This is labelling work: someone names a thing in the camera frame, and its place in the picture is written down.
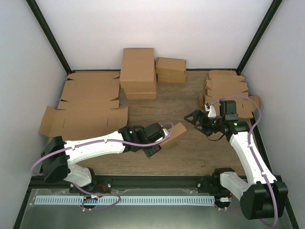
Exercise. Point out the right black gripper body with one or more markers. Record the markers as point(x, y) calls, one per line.
point(209, 126)

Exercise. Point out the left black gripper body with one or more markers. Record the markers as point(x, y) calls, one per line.
point(149, 152)

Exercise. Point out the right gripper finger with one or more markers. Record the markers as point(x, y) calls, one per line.
point(194, 116)
point(201, 127)

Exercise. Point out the small cardboard box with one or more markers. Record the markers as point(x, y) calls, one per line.
point(170, 66)
point(171, 78)
point(178, 132)

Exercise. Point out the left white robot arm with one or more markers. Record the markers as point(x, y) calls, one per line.
point(60, 158)

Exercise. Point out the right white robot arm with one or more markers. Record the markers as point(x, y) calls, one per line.
point(261, 195)

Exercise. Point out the small folded cardboard box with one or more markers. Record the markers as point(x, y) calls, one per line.
point(170, 66)

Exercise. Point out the large folded cardboard box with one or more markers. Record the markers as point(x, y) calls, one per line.
point(137, 73)

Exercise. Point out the stack of flat cardboard blanks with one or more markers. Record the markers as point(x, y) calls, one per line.
point(222, 83)

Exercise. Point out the large flat cardboard sheet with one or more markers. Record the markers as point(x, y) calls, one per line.
point(89, 107)

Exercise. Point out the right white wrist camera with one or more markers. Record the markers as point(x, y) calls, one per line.
point(210, 109)

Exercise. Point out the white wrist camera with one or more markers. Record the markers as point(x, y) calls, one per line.
point(210, 109)
point(165, 133)

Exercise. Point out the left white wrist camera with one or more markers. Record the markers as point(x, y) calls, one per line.
point(165, 133)

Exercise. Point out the light blue cable duct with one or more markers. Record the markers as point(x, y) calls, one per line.
point(128, 200)

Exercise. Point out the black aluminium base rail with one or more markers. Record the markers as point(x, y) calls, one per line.
point(155, 182)

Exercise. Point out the right black frame post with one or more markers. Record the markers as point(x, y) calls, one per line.
point(275, 4)

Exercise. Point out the black frame post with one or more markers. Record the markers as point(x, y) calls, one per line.
point(275, 4)
point(49, 35)

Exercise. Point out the left black frame post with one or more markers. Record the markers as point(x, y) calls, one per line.
point(49, 35)

